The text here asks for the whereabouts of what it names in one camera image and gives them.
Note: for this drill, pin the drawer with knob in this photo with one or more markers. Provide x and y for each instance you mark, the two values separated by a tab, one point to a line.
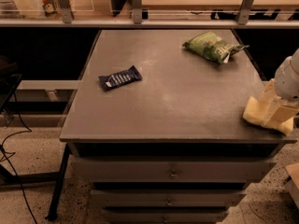
164	216
175	169
168	197

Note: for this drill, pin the bottom drawer with knob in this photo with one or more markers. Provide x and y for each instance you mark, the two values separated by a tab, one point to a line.
164	216

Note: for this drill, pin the dark chair at left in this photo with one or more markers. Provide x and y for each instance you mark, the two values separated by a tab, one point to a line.
10	79

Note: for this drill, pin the yellow sponge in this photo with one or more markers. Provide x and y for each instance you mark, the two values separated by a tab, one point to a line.
254	114

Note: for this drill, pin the top drawer with knob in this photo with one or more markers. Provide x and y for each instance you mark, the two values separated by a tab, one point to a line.
175	169

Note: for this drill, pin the grey drawer cabinet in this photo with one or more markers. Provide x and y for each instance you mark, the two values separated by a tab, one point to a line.
184	106

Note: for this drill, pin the black table leg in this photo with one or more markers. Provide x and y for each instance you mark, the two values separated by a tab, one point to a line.
52	214

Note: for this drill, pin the green jalapeno chip bag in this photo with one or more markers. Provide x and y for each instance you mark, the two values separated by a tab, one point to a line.
212	47

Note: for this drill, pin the dark blue snack bar wrapper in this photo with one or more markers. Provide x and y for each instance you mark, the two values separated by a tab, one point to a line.
119	79

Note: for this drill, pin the middle drawer with knob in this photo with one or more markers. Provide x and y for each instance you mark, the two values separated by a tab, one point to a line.
168	197

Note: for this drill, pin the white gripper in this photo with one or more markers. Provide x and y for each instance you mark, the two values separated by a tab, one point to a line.
288	82

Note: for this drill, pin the metal shelf rail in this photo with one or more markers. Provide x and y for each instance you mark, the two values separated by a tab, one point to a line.
206	14

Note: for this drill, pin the cardboard box corner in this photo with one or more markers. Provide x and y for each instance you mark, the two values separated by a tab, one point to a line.
292	185

